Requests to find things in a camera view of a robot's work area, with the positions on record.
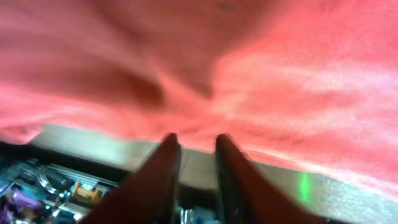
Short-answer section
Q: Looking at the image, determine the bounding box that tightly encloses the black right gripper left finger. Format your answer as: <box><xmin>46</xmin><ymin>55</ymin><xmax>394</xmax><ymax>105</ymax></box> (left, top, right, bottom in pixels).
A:
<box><xmin>81</xmin><ymin>133</ymin><xmax>181</xmax><ymax>224</ymax></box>

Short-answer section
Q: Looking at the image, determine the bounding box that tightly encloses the orange soccer t-shirt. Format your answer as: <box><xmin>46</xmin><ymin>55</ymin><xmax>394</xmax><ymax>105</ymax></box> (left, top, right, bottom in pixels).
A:
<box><xmin>1</xmin><ymin>0</ymin><xmax>397</xmax><ymax>198</ymax></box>

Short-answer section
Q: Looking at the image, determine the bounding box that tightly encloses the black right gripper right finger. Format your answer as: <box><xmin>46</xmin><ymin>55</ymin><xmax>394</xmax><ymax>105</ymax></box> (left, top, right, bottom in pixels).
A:
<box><xmin>215</xmin><ymin>134</ymin><xmax>326</xmax><ymax>224</ymax></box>

